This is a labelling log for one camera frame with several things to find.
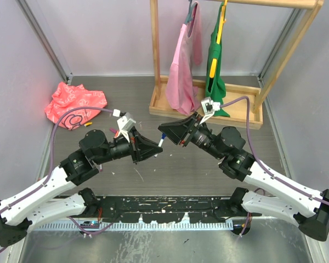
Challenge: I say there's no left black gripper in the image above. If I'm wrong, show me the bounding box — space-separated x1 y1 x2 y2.
94 126 162 165

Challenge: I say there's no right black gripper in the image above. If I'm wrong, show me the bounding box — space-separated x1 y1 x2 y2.
158 112 225 160

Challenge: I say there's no blue capped white pen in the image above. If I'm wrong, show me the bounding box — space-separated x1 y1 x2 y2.
154 137 165 158

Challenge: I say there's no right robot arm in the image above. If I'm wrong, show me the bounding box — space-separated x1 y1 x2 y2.
158 113 329 242

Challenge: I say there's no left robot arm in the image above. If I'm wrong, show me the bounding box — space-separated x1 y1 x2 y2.
0 128 163 248

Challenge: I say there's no small yellow pen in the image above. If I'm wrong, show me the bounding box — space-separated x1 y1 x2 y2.
84 122 93 127

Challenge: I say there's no pink shirt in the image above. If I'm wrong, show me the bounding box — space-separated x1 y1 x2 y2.
166 2 203 116

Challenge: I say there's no green shirt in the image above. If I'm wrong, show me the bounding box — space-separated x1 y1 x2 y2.
205 1 226 105

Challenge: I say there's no yellow clothes hanger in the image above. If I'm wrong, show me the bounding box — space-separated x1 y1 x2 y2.
209 0 228 78

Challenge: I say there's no wooden clothes rack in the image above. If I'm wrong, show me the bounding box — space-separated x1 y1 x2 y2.
149 1 324 130

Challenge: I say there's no red patterned cloth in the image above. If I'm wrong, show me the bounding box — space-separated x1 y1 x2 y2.
44 82 107 130

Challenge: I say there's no grey clothes hanger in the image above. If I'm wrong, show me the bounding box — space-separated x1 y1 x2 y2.
184 0 197 24

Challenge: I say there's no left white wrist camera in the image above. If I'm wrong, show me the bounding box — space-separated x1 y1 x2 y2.
117 112 136 142

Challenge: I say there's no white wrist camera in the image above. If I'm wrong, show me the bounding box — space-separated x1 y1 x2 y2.
117 112 136 142
200 97 221 124

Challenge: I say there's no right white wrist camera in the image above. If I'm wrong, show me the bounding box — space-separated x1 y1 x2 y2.
200 97 221 124

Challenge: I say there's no white cable duct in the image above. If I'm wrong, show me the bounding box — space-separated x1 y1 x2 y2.
35 220 234 231

